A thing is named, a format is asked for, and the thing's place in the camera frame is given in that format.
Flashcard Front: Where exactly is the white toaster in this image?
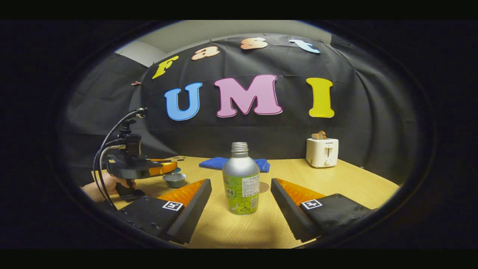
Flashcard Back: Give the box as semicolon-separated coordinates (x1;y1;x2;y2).
306;138;339;168

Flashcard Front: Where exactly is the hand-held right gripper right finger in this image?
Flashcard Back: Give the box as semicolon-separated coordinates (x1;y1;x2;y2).
271;178;372;242

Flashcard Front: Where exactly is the silver water bottle green label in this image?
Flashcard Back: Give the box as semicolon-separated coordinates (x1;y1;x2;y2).
222;142;261;215

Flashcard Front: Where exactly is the black backdrop cloth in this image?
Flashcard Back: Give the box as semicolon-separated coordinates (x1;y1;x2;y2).
62;34;419;185

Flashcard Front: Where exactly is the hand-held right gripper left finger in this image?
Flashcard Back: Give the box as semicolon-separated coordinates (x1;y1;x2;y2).
118;179;212;245

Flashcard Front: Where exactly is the blue towel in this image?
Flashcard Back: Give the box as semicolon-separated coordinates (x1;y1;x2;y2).
198;157;270;173

